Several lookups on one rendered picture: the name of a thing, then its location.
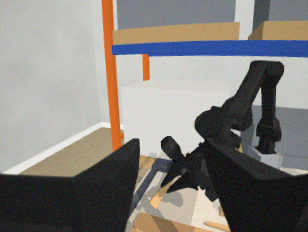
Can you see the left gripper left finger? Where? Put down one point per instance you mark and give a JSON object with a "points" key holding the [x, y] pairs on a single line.
{"points": [[98, 201]]}

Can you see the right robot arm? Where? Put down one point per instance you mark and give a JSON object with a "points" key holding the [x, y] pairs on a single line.
{"points": [[237, 110]]}

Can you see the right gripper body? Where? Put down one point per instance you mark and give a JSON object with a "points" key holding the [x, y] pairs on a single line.
{"points": [[172, 149]]}

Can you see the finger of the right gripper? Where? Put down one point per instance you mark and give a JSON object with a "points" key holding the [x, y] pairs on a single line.
{"points": [[171, 174], [181, 183]]}

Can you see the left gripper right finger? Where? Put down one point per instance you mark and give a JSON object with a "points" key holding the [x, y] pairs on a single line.
{"points": [[254, 196]]}

